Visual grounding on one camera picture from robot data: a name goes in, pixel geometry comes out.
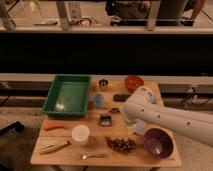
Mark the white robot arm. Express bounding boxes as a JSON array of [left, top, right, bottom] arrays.
[[121, 86, 213, 147]]

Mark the red bowl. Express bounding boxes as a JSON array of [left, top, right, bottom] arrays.
[[124, 75, 144, 92]]

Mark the purple bowl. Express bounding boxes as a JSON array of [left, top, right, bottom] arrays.
[[143, 128, 174, 159]]

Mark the small metal cup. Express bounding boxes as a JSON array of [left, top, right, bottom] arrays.
[[99, 79, 108, 91]]

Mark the black rectangular block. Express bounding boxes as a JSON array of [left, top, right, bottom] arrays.
[[113, 94, 130, 102]]

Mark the light blue cup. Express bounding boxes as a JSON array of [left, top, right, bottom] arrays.
[[92, 93, 104, 108]]

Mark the green plastic tray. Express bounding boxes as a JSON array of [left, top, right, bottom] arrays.
[[42, 75, 91, 118]]

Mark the wooden table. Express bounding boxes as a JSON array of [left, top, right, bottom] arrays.
[[31, 81, 182, 168]]

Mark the white plastic cup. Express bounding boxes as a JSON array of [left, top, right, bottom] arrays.
[[71, 124, 90, 145]]

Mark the bunch of dark grapes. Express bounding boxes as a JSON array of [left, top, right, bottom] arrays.
[[106, 137, 136, 154]]

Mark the orange carrot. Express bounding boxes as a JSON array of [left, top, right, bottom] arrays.
[[43, 124, 69, 131]]

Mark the metal fork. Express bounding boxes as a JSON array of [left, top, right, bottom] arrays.
[[79, 154, 109, 160]]

